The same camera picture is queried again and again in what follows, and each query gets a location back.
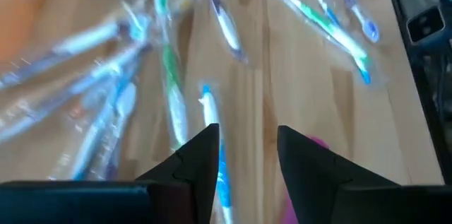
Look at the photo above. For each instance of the green toothbrush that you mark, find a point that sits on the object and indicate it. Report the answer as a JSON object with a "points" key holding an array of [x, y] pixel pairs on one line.
{"points": [[171, 65], [310, 12]]}

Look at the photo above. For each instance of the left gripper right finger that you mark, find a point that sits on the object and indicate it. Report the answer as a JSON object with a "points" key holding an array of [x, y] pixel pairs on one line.
{"points": [[353, 203]]}

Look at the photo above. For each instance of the blue toothbrush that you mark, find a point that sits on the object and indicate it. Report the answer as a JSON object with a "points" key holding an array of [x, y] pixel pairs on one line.
{"points": [[365, 75], [210, 111]]}

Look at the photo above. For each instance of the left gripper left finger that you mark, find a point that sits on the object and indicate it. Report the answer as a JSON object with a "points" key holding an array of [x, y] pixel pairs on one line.
{"points": [[106, 203]]}

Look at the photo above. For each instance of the black table-level camera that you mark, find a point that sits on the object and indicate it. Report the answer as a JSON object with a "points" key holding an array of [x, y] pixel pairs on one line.
{"points": [[425, 24]]}

